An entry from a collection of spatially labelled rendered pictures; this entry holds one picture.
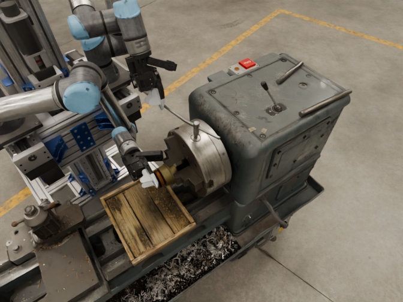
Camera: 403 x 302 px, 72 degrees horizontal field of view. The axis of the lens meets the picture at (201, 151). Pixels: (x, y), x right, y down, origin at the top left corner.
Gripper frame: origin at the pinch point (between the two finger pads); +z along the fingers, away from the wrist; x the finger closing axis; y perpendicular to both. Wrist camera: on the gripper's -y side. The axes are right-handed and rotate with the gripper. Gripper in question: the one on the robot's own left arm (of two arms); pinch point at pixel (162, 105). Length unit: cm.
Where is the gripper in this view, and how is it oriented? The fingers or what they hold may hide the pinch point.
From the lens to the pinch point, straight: 103.7
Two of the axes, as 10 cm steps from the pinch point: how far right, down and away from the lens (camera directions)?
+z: 2.0, 8.3, 5.2
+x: 5.2, 3.6, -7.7
